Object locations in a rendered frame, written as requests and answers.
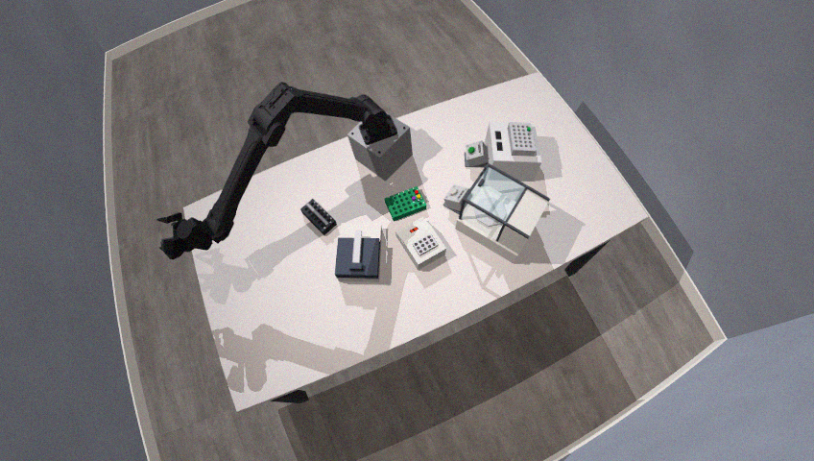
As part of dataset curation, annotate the green tube rack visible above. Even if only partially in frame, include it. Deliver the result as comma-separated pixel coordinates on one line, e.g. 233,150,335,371
385,186,426,221

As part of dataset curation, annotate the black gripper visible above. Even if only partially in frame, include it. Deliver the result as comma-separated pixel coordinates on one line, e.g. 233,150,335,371
156,213,186,259

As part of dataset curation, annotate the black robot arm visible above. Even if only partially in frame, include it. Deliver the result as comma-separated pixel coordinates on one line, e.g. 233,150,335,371
160,82,397,255

